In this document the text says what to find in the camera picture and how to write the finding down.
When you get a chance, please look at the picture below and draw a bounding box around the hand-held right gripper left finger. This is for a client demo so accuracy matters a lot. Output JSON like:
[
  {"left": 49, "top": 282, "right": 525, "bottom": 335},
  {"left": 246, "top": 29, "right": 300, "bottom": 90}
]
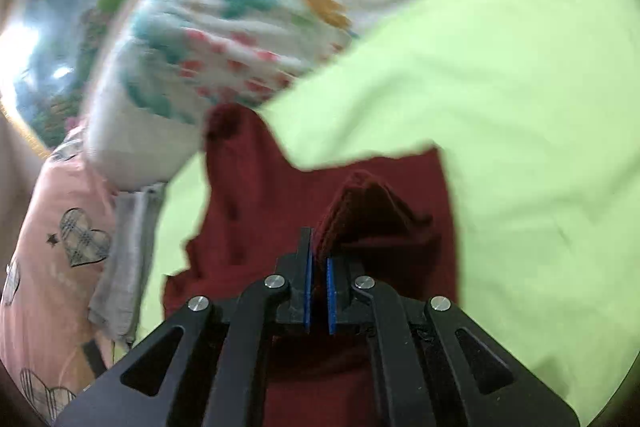
[{"left": 53, "top": 227, "right": 314, "bottom": 427}]

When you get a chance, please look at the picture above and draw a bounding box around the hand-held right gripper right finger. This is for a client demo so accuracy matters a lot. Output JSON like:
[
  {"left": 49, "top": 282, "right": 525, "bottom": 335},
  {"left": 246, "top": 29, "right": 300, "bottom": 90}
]
[{"left": 326, "top": 257, "right": 582, "bottom": 427}]

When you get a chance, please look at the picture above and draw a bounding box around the dark red knit sweater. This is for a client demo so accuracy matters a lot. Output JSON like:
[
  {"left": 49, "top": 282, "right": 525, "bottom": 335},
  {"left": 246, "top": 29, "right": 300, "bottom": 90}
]
[{"left": 161, "top": 103, "right": 463, "bottom": 427}]

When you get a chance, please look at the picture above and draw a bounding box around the grey folded blanket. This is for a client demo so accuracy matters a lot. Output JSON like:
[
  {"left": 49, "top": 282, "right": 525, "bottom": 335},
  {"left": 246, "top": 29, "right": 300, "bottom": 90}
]
[{"left": 89, "top": 182, "right": 168, "bottom": 343}]

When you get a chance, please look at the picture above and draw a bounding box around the light green bed sheet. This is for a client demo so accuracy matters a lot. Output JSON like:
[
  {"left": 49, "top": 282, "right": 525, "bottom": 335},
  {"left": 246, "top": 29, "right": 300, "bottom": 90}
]
[{"left": 112, "top": 0, "right": 640, "bottom": 427}]

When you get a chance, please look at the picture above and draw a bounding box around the white floral quilt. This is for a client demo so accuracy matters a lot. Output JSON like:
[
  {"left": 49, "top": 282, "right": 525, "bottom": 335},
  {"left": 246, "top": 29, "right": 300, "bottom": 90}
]
[{"left": 82, "top": 0, "right": 556, "bottom": 190}]

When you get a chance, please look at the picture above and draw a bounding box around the pink heart-print cloth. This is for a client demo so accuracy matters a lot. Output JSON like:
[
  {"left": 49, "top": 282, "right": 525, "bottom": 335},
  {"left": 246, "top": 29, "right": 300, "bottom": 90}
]
[{"left": 0, "top": 127, "right": 131, "bottom": 426}]

